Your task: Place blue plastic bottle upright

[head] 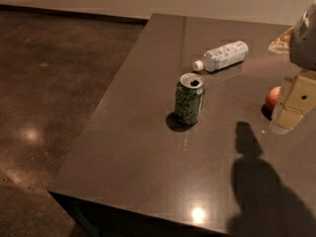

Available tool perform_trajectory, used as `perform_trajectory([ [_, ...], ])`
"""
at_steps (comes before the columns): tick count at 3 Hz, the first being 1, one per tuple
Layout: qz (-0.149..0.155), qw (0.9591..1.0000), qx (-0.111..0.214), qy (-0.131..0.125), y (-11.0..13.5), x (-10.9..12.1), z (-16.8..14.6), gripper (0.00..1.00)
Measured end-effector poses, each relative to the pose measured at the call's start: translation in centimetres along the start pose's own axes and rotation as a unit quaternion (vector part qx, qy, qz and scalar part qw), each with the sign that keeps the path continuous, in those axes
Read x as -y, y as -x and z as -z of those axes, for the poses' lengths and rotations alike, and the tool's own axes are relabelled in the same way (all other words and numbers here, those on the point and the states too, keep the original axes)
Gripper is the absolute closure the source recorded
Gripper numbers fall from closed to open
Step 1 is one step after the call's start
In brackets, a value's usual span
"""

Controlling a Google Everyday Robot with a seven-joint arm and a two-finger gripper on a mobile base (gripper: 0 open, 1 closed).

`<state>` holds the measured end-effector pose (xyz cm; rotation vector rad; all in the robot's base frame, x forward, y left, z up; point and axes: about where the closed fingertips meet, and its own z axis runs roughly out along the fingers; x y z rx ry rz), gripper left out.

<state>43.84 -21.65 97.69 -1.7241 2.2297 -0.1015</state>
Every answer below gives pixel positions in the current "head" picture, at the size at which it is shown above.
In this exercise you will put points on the green soda can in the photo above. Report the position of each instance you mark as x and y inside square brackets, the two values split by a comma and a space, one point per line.
[189, 98]

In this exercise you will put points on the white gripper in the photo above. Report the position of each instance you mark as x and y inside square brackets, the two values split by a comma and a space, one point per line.
[303, 44]

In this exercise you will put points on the clear blue-label plastic bottle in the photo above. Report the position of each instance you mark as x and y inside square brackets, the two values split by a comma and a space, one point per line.
[222, 57]

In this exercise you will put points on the red apple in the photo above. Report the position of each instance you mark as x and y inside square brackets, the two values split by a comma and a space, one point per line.
[272, 98]

